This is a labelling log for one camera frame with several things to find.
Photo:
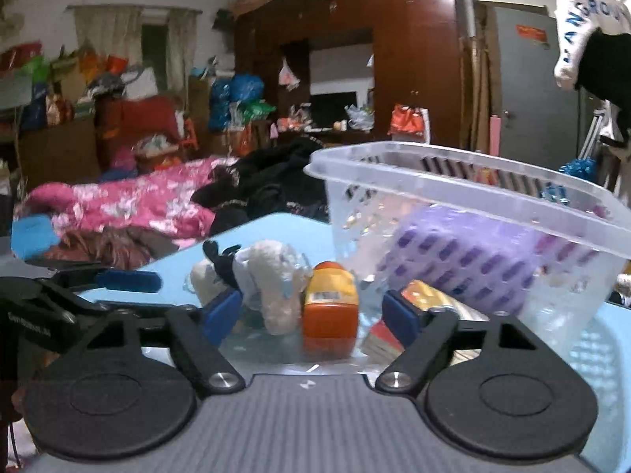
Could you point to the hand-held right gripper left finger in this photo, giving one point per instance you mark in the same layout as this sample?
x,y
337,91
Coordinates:
x,y
221,318

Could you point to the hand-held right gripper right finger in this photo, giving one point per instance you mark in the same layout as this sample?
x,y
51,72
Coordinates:
x,y
400,320

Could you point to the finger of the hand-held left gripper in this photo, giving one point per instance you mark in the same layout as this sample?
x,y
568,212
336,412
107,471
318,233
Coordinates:
x,y
128,281

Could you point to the yellow snack packet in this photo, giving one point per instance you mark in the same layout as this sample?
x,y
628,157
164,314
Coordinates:
x,y
436,296

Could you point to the white plush toy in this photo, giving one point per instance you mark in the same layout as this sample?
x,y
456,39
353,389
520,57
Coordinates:
x,y
271,276

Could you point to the orange bottle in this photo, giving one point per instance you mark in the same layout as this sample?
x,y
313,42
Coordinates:
x,y
328,327

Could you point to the clear plastic storage bin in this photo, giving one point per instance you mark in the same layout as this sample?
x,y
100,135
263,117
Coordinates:
x,y
345,160

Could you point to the brown fur garment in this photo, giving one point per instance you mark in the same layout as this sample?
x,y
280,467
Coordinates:
x,y
113,247

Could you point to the blue cloth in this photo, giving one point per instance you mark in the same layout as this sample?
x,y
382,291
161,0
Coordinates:
x,y
32,237

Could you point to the pink floral blanket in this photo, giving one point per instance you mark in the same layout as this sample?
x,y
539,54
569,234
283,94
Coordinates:
x,y
123,202

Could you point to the purple patterned pack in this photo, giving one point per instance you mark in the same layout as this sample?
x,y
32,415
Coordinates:
x,y
468,256

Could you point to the wooden cabinet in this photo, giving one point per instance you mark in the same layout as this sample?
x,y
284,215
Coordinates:
x,y
59,150

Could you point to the black clothing pile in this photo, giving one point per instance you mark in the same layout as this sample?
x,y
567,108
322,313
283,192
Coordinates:
x,y
276,177

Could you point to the red armchair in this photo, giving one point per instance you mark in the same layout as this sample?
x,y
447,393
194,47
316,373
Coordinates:
x,y
143,120

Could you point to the red shopping bag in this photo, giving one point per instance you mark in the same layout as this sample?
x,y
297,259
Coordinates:
x,y
408,120

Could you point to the white perforated plastic basket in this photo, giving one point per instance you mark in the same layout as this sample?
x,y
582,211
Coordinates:
x,y
601,369

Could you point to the blue plastic bag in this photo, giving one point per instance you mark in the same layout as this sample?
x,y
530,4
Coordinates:
x,y
241,89

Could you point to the black television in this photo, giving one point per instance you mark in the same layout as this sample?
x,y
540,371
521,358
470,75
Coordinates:
x,y
333,108

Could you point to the blue tinsel decoration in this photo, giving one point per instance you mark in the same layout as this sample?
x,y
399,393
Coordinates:
x,y
579,168

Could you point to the white hanging plastic bag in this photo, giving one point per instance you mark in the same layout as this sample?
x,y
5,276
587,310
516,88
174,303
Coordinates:
x,y
288,75

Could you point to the pale patterned curtain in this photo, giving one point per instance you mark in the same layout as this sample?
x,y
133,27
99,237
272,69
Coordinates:
x,y
101,29

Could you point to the grey door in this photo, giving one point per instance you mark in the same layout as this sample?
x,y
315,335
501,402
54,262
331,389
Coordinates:
x,y
532,88

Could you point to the brown wooden wardrobe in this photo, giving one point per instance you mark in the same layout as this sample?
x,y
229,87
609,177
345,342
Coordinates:
x,y
414,44

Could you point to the red door sign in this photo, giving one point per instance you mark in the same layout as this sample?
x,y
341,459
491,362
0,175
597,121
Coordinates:
x,y
531,34

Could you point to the black hanging garment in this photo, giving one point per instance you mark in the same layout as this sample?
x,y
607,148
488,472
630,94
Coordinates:
x,y
606,64

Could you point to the white printed bag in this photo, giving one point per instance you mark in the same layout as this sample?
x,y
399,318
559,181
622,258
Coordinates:
x,y
577,19

